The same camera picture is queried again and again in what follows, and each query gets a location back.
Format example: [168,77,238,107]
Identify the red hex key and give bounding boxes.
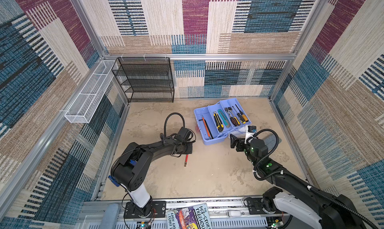
[184,155,189,167]

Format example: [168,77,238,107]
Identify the teal utility knife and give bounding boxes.
[218,109,231,128]

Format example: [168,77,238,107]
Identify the red handled pliers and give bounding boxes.
[225,108,238,127]

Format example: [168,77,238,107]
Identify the yellow black utility knife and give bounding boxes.
[214,112,224,132]

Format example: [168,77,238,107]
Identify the black yellow screwdriver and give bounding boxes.
[233,107,246,124]

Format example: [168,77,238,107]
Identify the white and blue toolbox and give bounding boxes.
[194,98,252,146]

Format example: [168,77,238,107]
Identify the wooden handle screwdriver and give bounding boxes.
[235,104,249,123]

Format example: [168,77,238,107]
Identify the orange hex key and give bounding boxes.
[202,117,211,140]

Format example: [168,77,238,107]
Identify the black hex key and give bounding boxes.
[203,118,213,140]

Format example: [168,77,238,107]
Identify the yellow handled pliers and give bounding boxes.
[228,107,241,126]

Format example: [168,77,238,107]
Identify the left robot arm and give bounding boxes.
[110,112,196,218]

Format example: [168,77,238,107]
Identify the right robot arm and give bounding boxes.
[230,129,377,229]

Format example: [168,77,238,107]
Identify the grey sponge block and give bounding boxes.
[264,134,282,152]

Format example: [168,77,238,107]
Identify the colourful treehouse book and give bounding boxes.
[166,203,212,229]

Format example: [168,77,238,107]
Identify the blue tape dispenser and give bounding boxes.
[108,175,120,187]

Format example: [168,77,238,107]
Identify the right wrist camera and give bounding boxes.
[245,125,257,144]

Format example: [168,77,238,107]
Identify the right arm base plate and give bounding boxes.
[243,197,285,215]

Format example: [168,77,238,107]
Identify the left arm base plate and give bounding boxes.
[124,200,167,219]

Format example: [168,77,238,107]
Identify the black wire mesh shelf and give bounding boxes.
[112,57,175,103]

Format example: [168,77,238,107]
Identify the white wire mesh basket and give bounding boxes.
[65,60,115,124]

